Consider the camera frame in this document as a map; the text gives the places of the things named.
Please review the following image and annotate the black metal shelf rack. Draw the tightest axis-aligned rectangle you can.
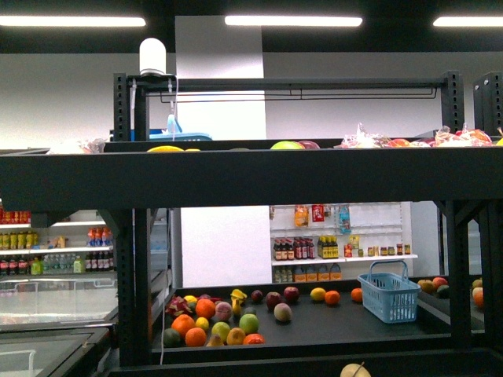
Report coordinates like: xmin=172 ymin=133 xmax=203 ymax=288
xmin=1 ymin=71 xmax=502 ymax=376

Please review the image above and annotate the blue plastic basket far shelf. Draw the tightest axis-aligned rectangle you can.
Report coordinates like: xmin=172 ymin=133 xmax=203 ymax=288
xmin=358 ymin=259 xmax=421 ymax=324

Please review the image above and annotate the left drinks shelf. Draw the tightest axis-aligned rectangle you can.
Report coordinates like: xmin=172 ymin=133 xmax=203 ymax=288
xmin=1 ymin=208 xmax=115 ymax=276

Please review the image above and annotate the white round pear back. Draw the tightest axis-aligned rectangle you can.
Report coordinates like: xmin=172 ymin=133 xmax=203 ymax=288
xmin=340 ymin=363 xmax=371 ymax=377

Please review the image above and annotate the glass top freezer chest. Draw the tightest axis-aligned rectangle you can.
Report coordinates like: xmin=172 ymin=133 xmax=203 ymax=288
xmin=1 ymin=273 xmax=118 ymax=376

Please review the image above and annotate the white wall goods shelf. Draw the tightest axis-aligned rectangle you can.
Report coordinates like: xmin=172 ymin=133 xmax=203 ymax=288
xmin=269 ymin=202 xmax=417 ymax=283

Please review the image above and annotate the white dome camera device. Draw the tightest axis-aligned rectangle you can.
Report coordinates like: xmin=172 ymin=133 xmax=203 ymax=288
xmin=139 ymin=38 xmax=167 ymax=76

